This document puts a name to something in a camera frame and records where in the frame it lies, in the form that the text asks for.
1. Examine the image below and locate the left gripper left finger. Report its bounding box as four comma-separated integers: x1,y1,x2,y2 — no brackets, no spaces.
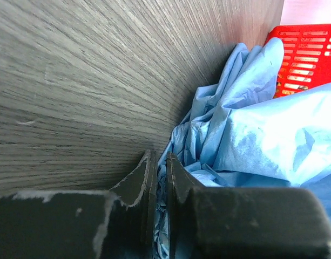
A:
0,151,157,258

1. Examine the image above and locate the red plastic shopping basket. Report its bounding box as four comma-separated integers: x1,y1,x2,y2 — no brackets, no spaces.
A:
266,24,331,98

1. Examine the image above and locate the light blue folding umbrella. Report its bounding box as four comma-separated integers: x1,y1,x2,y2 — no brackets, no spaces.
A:
153,38,331,258

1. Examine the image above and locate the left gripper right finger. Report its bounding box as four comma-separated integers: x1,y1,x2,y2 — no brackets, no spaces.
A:
167,153,331,258

